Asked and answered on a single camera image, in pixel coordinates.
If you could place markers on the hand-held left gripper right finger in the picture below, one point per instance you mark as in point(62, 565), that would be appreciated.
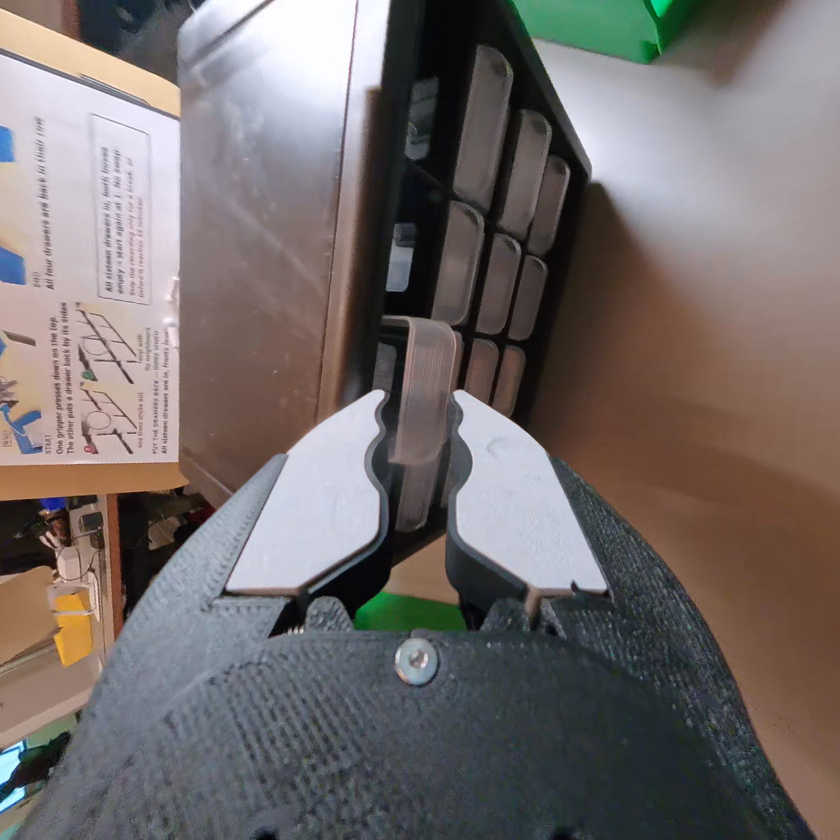
point(525, 518)

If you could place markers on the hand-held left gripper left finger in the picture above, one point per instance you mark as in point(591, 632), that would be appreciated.
point(315, 518)

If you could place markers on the green plastic storage bin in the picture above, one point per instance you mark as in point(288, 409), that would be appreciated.
point(590, 26)
point(407, 613)

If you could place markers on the clear plastic parts drawer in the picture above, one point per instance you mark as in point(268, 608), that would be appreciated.
point(426, 394)

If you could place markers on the black drawer cabinet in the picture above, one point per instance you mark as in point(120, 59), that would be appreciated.
point(262, 262)

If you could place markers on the grey desk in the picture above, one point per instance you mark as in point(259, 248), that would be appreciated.
point(689, 328)

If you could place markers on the printed instruction sheet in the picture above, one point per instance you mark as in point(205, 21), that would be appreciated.
point(85, 262)

